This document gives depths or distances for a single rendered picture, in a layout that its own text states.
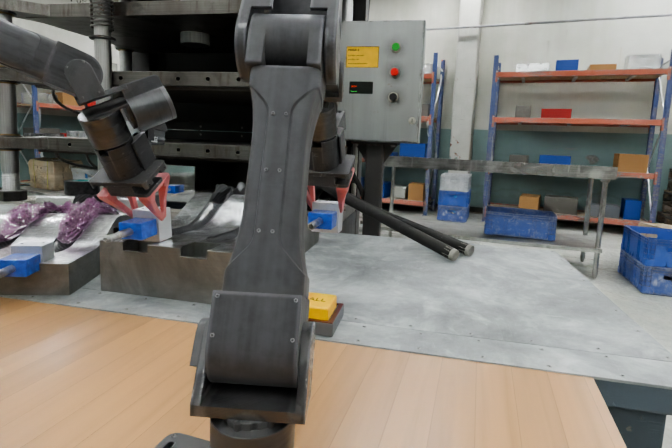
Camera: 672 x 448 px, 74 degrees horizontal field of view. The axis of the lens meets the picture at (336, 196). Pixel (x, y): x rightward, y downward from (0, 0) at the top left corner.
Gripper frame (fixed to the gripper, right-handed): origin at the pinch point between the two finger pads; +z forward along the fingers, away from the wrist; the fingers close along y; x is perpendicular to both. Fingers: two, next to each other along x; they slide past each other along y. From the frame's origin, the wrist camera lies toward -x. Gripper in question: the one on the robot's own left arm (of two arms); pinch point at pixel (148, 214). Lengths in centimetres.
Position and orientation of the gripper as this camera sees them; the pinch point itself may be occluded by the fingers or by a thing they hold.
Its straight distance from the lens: 82.7
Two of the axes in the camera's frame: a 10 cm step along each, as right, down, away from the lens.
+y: -9.7, -0.3, 2.3
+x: -2.0, 6.2, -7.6
